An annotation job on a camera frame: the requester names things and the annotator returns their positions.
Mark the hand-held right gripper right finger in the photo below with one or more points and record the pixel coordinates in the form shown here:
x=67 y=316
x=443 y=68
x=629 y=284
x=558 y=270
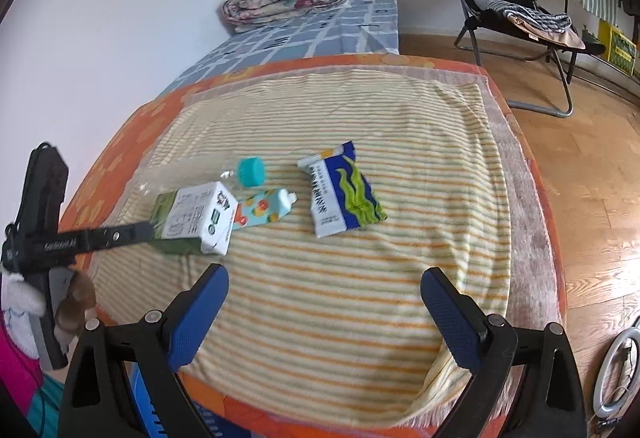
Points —
x=450 y=318

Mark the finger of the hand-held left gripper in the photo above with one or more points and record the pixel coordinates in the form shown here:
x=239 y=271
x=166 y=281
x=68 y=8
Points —
x=117 y=235

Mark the blue plastic basket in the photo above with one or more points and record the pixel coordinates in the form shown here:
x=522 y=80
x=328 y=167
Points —
x=150 y=413

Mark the blue plaid bed sheet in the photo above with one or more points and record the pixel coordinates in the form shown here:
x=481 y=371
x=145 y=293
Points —
x=300 y=37

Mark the colourful toothpaste tube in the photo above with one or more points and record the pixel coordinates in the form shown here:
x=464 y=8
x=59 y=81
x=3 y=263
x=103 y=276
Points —
x=260 y=208

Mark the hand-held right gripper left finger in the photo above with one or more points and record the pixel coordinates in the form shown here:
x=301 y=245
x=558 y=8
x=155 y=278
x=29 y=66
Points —
x=195 y=323

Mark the blue white snack packet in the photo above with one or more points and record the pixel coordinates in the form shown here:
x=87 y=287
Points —
x=345 y=198

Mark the grey striped cloth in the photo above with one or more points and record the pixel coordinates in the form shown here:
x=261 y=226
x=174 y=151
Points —
x=540 y=20

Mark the beige garment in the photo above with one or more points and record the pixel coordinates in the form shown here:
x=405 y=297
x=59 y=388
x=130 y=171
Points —
x=560 y=38

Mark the clear bottle with teal cap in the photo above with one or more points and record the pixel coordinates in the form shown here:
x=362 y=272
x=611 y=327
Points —
x=251 y=171

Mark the yellow plastic crate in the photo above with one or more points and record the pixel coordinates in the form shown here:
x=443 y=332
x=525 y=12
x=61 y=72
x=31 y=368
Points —
x=620 y=48

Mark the yellow striped blanket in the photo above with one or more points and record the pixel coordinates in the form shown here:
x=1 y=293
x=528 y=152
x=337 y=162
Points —
x=325 y=308

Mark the person's left hand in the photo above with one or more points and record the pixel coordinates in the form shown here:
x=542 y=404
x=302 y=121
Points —
x=75 y=303

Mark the green milk carton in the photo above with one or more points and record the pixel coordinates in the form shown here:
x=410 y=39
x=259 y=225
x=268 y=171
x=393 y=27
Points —
x=195 y=218

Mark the pink garment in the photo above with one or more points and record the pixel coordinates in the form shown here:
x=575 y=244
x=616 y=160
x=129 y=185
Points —
x=15 y=383

